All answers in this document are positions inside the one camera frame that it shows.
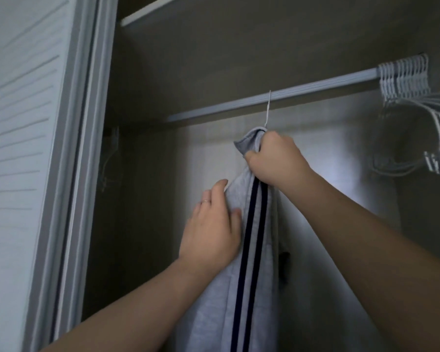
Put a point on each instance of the person's right hand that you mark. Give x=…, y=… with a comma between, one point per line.
x=279, y=161

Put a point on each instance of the person's left forearm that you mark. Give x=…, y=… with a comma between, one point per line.
x=132, y=319

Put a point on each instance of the person's left hand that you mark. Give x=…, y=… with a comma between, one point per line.
x=209, y=234

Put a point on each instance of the person's right forearm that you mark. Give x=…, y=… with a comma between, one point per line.
x=367, y=253

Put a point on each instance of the grey striped zip hoodie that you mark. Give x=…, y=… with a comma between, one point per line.
x=213, y=311

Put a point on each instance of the closet rod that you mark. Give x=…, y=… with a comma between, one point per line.
x=315, y=85

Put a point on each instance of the bunch of white hangers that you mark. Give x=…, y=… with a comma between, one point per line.
x=403, y=77

